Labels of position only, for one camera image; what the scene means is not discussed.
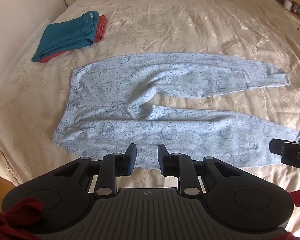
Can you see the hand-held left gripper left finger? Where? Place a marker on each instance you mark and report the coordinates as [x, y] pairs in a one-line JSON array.
[[130, 160]]

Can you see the dark red knotted cloth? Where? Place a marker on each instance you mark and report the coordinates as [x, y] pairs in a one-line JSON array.
[[13, 217]]

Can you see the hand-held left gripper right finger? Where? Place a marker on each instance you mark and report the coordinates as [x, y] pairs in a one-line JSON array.
[[165, 160]]

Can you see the beige satin bedspread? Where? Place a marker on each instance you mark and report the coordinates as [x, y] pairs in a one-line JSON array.
[[185, 22]]

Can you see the light blue floral pants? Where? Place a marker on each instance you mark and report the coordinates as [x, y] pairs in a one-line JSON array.
[[140, 100]]

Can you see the folded red garment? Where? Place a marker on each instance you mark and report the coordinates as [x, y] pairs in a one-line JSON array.
[[101, 27]]

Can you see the cream nightstand with clutter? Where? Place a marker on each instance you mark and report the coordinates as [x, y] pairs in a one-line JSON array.
[[298, 25]]

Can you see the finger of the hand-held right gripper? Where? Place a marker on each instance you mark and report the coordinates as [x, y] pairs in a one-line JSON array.
[[276, 146]]

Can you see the folded teal pants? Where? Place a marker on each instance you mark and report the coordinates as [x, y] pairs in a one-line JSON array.
[[65, 33]]

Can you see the white cup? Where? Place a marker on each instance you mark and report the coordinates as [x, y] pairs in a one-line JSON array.
[[288, 3]]

